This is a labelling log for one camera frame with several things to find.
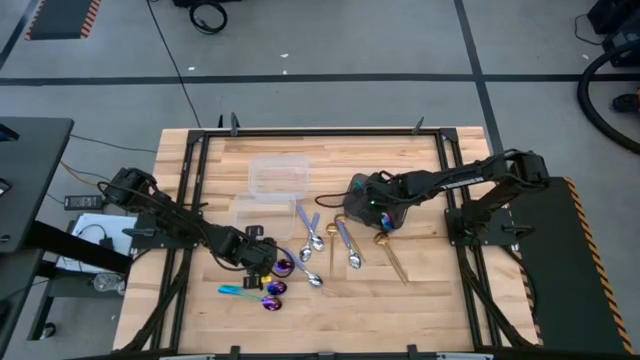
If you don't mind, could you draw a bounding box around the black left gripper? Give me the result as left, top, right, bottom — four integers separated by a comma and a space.
232, 224, 279, 291

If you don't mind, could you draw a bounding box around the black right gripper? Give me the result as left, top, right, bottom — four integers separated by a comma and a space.
359, 173, 407, 230

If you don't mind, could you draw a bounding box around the dark grey plastic container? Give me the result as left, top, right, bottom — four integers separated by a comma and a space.
343, 172, 410, 232

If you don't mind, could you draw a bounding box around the clear plastic container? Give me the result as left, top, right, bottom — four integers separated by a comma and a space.
248, 153, 310, 200
233, 192, 298, 242

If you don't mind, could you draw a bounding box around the white box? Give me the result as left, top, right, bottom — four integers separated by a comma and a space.
55, 212, 139, 275

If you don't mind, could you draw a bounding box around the clear glass jar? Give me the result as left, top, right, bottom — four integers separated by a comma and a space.
91, 272, 126, 296

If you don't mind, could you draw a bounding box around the black power adapter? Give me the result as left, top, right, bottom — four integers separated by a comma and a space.
63, 194, 104, 212

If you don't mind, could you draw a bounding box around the black hazard-striped platform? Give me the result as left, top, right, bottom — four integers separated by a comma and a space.
504, 175, 637, 357

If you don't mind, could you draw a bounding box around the black desk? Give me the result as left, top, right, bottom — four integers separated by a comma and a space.
0, 116, 134, 351

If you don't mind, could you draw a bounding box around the black equipment case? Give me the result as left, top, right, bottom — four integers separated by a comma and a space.
585, 0, 640, 69

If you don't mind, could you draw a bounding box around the black mat orange striped edge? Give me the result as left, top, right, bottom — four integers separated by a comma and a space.
23, 0, 102, 41

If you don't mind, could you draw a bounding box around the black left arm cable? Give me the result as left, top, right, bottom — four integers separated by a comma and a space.
276, 246, 297, 279

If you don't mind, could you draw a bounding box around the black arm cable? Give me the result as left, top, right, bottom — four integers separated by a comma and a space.
314, 191, 354, 209
276, 246, 297, 279

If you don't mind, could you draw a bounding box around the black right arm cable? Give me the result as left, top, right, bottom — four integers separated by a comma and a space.
314, 191, 354, 209

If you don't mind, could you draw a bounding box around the black aluminium table frame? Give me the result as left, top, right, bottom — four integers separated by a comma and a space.
119, 127, 539, 360

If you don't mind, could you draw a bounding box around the black floor cable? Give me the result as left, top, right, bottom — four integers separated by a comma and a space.
146, 0, 202, 129

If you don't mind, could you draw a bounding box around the thick black hose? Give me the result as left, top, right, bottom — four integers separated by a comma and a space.
576, 38, 640, 156

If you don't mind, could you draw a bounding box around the coiled black cable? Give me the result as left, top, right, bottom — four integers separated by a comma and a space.
188, 0, 229, 36

